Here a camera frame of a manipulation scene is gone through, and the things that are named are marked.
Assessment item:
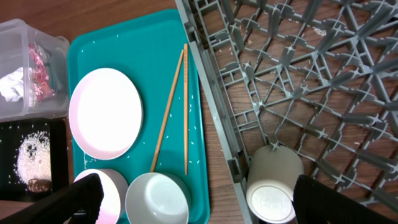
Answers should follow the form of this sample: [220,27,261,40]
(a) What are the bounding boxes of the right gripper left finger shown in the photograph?
[1,173,104,224]

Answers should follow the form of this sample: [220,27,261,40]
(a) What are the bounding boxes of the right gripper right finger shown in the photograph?
[292,175,396,224]

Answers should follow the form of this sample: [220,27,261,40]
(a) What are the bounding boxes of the small pink bowl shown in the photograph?
[74,169,129,224]

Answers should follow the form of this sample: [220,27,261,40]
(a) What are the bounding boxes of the white paper cup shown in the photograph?
[246,146,304,223]

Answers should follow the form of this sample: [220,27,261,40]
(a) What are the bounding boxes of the grey metal bowl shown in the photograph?
[125,172,191,224]

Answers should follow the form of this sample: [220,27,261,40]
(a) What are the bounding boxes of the large white plate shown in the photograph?
[69,68,144,160]

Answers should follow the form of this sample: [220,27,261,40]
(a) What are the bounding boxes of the red snack wrapper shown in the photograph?
[29,44,55,102]

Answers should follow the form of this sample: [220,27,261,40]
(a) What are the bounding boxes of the white napkin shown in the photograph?
[1,67,24,102]

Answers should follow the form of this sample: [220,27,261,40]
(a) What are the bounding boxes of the grey dishwasher rack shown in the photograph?
[177,0,397,223]

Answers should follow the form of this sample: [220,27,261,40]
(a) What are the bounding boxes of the brown food scrap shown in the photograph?
[28,179,52,193]

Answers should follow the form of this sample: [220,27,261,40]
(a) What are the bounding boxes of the spilled white rice pile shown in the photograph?
[16,131,52,184]

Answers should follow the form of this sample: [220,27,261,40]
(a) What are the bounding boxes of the black plastic tray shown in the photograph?
[1,119,69,202]

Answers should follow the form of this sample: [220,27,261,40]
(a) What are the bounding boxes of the clear plastic bin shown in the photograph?
[1,19,70,121]

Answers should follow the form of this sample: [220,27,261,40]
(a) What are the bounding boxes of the teal serving tray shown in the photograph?
[68,9,210,223]

